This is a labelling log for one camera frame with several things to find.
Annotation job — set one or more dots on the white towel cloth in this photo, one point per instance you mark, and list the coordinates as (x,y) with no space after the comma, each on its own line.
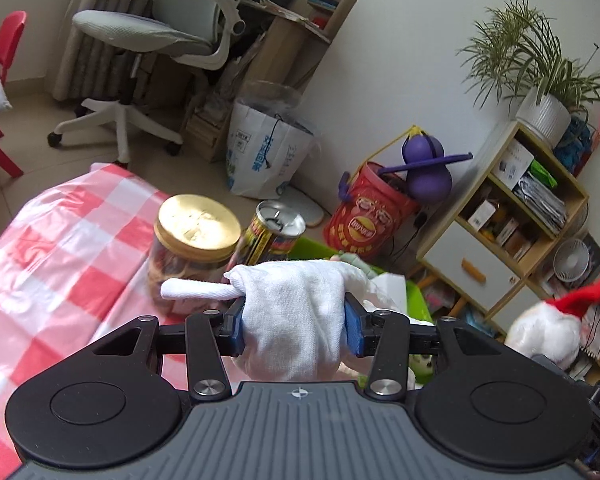
(293,319)

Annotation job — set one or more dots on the black yellow drink can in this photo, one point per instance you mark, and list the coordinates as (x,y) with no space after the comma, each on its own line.
(272,233)

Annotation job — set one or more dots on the green plastic storage bin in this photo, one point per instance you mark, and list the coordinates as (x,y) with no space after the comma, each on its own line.
(417,308)

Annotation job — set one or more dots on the purple bouncing ball toy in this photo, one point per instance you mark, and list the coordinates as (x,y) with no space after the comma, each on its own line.
(427,178)

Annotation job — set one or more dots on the santa claus plush toy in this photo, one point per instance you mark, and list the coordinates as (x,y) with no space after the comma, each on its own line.
(552,327)

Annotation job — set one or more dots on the small white desk fan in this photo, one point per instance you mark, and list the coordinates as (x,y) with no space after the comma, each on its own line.
(571,260)

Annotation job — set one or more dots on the white foam sponge block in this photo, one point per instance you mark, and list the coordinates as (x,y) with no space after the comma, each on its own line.
(393,286)

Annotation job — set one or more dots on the red snack bucket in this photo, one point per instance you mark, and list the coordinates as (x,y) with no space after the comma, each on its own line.
(372,208)

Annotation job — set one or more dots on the potted green plant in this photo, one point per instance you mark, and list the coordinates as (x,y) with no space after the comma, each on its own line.
(515,56)

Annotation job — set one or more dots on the red white checkered tablecloth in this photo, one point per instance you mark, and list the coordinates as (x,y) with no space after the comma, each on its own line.
(73,267)

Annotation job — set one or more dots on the red plastic chair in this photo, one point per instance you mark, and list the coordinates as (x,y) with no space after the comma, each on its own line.
(2,85)

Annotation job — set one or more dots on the white wooden drawer cabinet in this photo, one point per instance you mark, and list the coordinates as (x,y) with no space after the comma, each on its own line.
(512,208)

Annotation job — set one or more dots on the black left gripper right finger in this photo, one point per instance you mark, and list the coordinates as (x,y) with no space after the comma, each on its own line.
(384,336)

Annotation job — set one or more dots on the white blue paper bag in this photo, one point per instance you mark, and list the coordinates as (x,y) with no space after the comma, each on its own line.
(266,142)

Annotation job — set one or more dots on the gold lid cookie jar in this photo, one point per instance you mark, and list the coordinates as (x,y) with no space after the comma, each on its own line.
(194,238)

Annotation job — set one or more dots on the grey white office chair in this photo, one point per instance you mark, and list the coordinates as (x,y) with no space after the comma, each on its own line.
(141,36)

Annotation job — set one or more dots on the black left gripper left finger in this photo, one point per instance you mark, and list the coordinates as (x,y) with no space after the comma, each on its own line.
(208,337)

